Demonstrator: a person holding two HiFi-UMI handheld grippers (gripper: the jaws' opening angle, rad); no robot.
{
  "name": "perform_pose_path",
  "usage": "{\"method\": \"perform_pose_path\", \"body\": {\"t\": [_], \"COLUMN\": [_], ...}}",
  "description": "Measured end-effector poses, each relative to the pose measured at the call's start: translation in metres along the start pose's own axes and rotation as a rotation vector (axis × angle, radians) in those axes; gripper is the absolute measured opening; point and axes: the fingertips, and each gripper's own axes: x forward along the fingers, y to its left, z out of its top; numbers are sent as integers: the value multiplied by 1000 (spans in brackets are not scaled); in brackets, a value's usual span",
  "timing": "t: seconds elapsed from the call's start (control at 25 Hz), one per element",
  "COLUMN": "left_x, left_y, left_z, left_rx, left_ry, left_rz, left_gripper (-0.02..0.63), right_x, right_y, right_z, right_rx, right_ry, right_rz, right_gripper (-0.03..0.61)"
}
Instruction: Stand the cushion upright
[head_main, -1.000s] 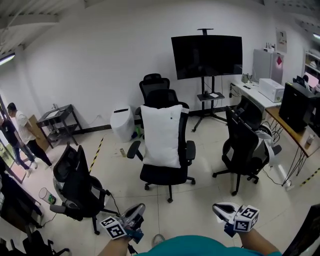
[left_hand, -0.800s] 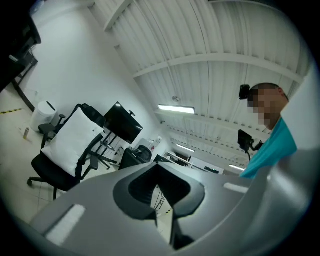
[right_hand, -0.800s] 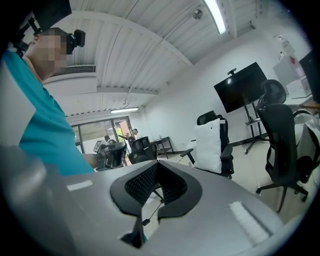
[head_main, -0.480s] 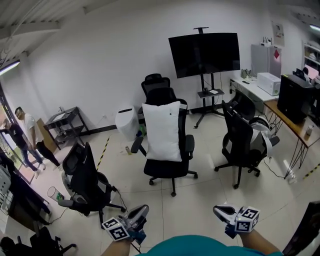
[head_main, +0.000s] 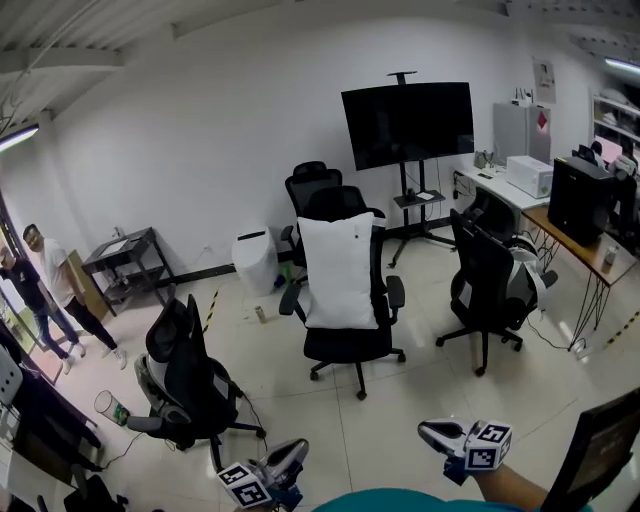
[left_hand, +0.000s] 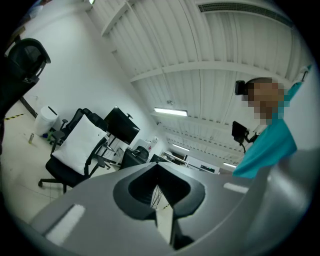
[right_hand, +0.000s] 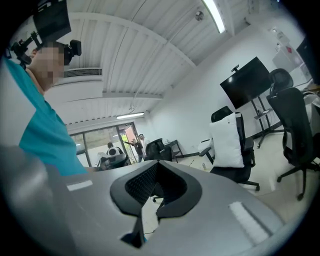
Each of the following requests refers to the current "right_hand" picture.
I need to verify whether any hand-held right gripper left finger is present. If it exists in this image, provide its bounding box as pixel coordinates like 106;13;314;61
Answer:
62;160;159;256

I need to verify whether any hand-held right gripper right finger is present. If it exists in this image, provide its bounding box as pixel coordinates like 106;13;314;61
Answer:
147;160;287;256

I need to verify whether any white pillow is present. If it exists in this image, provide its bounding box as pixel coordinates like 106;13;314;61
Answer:
208;112;245;169

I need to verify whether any black television stand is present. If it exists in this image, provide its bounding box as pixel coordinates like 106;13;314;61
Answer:
249;96;285;147

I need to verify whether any black office chair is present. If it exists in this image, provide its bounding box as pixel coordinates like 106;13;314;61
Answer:
144;138;173;162
199;105;261;192
266;67;320;201
96;153;131;172

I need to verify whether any glass sliding door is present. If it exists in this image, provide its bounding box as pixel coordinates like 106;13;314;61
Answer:
68;121;137;168

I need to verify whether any long ceiling light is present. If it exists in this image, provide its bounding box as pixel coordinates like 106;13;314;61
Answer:
201;0;226;35
115;112;145;120

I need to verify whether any small black table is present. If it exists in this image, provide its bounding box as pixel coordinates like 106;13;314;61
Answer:
163;139;185;164

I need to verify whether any white ceiling air conditioner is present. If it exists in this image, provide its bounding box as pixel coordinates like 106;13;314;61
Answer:
46;66;104;101

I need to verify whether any person's head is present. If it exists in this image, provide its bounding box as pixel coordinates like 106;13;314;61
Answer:
29;41;70;93

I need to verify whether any large black television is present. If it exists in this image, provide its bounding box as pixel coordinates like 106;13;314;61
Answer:
219;56;272;110

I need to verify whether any light grey cabinet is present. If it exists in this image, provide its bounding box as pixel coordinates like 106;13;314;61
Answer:
271;46;305;76

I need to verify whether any black head camera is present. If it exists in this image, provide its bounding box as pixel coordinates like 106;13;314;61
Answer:
63;39;83;66

